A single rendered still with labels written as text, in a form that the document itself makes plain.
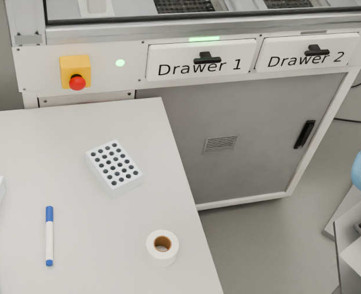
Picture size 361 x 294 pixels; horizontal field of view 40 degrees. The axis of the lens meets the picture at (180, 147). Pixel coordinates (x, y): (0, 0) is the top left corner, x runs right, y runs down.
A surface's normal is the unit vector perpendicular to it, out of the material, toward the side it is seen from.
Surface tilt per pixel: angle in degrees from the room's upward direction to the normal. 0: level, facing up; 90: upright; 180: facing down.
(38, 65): 90
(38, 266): 0
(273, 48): 90
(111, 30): 90
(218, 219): 0
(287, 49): 90
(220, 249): 0
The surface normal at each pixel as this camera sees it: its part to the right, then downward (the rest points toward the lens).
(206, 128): 0.25, 0.77
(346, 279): 0.13, -0.63
